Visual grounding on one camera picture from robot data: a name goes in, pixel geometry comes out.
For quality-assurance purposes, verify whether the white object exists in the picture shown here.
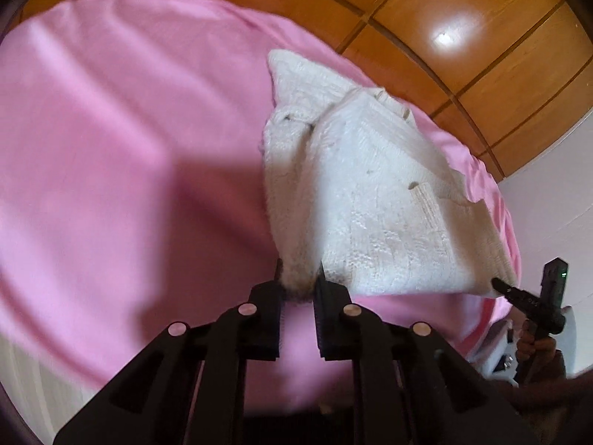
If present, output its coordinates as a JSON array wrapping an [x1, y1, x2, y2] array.
[[482, 320, 519, 388]]

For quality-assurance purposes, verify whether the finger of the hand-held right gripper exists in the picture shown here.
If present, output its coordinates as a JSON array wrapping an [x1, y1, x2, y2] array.
[[491, 277, 527, 305]]

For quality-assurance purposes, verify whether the wooden wardrobe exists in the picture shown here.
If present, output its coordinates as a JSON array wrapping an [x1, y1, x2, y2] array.
[[14, 0, 593, 181]]

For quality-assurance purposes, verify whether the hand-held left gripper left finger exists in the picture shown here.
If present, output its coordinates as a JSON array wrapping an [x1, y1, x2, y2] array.
[[53, 260, 284, 445]]

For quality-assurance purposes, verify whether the person's right forearm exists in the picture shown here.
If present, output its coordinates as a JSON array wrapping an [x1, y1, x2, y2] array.
[[503, 349, 593, 428]]

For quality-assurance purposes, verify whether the white knitted sweater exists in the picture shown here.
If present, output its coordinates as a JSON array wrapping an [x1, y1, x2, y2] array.
[[257, 49, 518, 305]]

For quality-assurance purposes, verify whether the pink bed sheet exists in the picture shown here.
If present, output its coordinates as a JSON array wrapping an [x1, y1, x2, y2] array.
[[0, 0, 523, 427]]

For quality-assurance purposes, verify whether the person's right hand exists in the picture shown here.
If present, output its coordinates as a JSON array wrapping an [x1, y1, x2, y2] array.
[[516, 323, 557, 367]]

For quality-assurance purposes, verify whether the white mattress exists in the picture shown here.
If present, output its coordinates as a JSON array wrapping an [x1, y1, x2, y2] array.
[[0, 331, 70, 442]]

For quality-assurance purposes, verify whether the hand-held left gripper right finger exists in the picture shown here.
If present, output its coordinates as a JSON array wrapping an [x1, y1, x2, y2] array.
[[313, 261, 541, 445]]

